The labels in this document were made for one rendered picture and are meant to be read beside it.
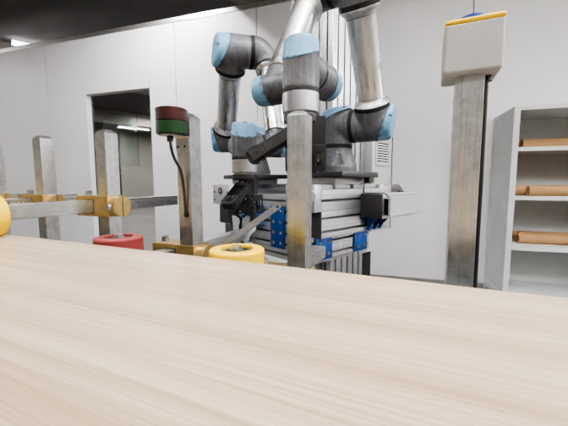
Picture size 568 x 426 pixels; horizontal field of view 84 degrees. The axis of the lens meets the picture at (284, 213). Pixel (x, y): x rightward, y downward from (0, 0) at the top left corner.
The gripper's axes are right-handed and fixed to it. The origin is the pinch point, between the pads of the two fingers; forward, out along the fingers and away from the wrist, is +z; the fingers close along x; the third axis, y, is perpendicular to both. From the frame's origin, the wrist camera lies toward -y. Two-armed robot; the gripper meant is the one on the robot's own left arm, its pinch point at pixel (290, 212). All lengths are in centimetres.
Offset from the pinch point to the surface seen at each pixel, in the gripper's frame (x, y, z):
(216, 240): 11.9, -19.4, 8.5
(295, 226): -10.9, 1.4, 1.4
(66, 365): -51, -10, 4
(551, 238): 184, 194, 37
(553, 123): 212, 208, -54
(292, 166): -10.7, 0.7, -9.3
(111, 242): -16.9, -29.0, 3.5
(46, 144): 16, -67, -17
